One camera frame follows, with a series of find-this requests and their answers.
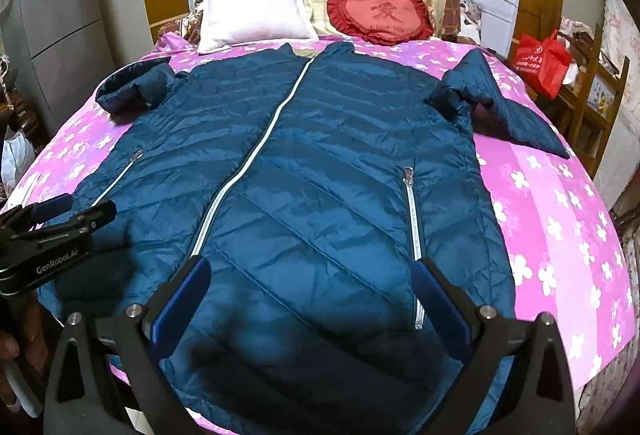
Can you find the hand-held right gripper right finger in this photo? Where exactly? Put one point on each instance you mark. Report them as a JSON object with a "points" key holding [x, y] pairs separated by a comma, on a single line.
{"points": [[444, 310]]}

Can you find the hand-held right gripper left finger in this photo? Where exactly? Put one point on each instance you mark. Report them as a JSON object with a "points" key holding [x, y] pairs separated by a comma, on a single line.
{"points": [[186, 302]]}

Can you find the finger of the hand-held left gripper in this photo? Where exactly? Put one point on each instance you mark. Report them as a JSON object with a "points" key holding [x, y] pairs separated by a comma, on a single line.
{"points": [[52, 206], [92, 216]]}

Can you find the dark blue down jacket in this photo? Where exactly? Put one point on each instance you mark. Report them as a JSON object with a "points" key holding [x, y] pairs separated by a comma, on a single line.
{"points": [[300, 195]]}

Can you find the white plastic bag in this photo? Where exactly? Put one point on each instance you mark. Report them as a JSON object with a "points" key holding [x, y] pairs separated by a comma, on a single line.
{"points": [[17, 155]]}

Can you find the pink floral bed sheet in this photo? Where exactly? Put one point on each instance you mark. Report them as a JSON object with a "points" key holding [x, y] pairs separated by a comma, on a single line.
{"points": [[550, 225]]}

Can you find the grey refrigerator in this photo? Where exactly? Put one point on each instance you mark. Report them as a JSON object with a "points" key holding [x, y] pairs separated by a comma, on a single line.
{"points": [[65, 25]]}

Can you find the brown floral pillow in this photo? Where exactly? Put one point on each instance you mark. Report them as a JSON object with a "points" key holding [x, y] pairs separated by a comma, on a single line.
{"points": [[192, 22]]}

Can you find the white pillow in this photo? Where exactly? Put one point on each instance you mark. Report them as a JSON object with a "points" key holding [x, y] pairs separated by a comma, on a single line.
{"points": [[252, 10]]}

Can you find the red shopping bag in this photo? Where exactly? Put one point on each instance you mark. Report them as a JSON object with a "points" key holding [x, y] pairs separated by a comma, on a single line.
{"points": [[542, 62]]}

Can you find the wooden chair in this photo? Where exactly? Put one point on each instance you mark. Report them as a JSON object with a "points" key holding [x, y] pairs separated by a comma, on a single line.
{"points": [[597, 90]]}

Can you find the red heart-shaped cushion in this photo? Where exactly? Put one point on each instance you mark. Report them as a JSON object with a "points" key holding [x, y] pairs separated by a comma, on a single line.
{"points": [[382, 12]]}

